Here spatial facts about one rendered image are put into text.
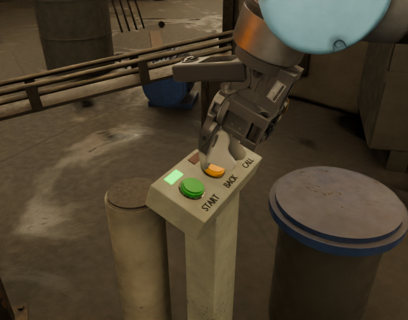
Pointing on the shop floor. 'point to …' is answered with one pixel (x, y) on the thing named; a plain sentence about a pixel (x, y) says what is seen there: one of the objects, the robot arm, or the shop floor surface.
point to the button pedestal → (206, 231)
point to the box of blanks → (389, 102)
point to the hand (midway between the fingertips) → (204, 160)
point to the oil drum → (74, 32)
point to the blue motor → (171, 90)
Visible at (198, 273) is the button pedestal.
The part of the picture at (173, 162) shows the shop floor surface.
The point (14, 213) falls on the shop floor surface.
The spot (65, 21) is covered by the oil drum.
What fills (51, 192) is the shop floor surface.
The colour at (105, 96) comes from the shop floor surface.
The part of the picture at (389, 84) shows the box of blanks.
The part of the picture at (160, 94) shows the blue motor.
